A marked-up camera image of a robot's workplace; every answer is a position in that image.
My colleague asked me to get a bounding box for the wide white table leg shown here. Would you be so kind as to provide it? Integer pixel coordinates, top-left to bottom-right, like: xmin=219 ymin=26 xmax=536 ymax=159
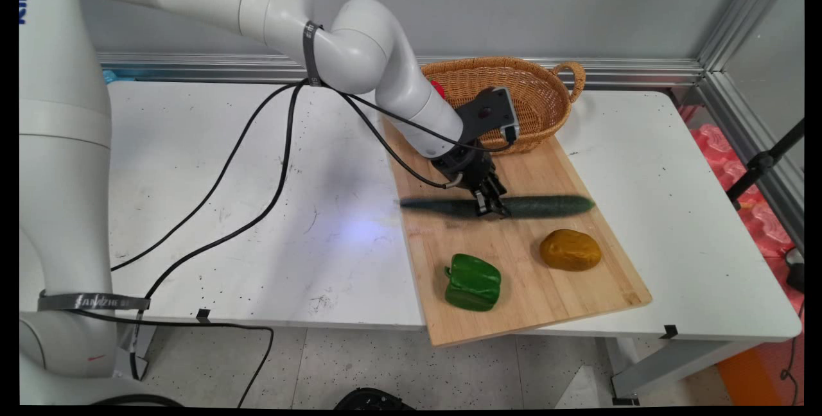
xmin=604 ymin=336 xmax=765 ymax=405

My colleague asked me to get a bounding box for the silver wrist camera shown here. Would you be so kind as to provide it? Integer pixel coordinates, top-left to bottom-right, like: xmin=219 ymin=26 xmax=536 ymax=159
xmin=491 ymin=87 xmax=521 ymax=144

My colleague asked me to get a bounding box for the short grey velcro strap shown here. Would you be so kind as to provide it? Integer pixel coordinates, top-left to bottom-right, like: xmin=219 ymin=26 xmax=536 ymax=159
xmin=303 ymin=20 xmax=324 ymax=87

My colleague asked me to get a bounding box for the thin black power cable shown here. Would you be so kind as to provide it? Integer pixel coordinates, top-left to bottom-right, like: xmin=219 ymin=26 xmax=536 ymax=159
xmin=64 ymin=309 xmax=275 ymax=408

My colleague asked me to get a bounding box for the green bell pepper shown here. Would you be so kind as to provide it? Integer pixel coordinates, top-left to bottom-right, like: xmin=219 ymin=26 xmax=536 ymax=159
xmin=444 ymin=254 xmax=502 ymax=312

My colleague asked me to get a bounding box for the pink bubble wrap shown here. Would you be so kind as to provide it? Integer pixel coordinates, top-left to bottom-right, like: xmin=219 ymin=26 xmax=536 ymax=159
xmin=690 ymin=124 xmax=805 ymax=314

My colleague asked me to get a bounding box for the dark green cucumber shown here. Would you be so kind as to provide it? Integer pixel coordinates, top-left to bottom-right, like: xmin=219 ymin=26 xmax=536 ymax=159
xmin=399 ymin=195 xmax=596 ymax=220

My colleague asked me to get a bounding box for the brown potato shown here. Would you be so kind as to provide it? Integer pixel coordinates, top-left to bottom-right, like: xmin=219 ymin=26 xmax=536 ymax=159
xmin=539 ymin=229 xmax=603 ymax=272

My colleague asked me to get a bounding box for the narrow white table leg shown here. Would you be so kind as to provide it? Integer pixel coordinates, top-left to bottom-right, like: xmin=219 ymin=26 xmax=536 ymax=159
xmin=116 ymin=326 xmax=156 ymax=381

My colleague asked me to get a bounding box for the black tripod stand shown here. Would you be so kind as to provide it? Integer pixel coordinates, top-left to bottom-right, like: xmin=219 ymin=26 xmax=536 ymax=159
xmin=726 ymin=119 xmax=805 ymax=209

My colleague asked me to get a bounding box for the small black device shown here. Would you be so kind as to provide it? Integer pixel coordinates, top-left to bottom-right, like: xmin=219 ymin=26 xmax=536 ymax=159
xmin=785 ymin=249 xmax=805 ymax=293

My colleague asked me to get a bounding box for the aluminium frame post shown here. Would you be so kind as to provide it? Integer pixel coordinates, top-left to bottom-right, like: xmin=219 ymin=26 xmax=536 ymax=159
xmin=697 ymin=0 xmax=803 ymax=73

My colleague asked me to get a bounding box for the orange floor object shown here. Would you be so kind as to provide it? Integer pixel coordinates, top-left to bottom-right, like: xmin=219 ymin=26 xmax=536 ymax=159
xmin=716 ymin=333 xmax=803 ymax=407

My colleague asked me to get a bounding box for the long aluminium frame rail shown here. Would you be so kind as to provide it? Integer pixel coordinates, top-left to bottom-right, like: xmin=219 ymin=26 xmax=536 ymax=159
xmin=96 ymin=52 xmax=707 ymax=89

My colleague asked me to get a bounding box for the wooden cutting board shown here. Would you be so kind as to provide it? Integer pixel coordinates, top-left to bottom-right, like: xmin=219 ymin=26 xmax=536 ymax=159
xmin=382 ymin=117 xmax=654 ymax=347

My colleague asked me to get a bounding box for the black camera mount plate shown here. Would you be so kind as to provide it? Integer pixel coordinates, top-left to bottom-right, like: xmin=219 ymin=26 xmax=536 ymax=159
xmin=453 ymin=87 xmax=514 ymax=147

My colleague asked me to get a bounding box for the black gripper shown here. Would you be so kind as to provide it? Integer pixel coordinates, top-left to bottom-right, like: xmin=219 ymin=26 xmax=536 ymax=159
xmin=430 ymin=143 xmax=512 ymax=219

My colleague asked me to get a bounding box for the black cable with metal plug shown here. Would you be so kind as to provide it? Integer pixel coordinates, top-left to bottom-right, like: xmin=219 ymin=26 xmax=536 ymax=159
xmin=111 ymin=79 xmax=464 ymax=272

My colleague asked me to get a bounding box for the woven wicker basket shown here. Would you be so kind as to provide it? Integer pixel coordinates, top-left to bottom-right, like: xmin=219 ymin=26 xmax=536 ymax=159
xmin=421 ymin=56 xmax=587 ymax=156

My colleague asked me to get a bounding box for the black round floor object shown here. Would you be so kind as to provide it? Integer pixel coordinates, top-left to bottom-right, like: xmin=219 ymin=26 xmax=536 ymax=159
xmin=334 ymin=388 xmax=415 ymax=410

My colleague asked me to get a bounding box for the short aluminium frame rail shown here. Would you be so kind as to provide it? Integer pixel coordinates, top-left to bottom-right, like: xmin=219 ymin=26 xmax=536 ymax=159
xmin=697 ymin=73 xmax=805 ymax=253

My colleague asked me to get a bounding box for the black camera cable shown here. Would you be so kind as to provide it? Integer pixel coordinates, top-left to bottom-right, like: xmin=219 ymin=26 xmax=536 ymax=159
xmin=128 ymin=79 xmax=518 ymax=378

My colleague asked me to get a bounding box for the long grey velcro strap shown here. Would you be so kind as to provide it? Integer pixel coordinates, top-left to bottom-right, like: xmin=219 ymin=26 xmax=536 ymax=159
xmin=37 ymin=291 xmax=152 ymax=313

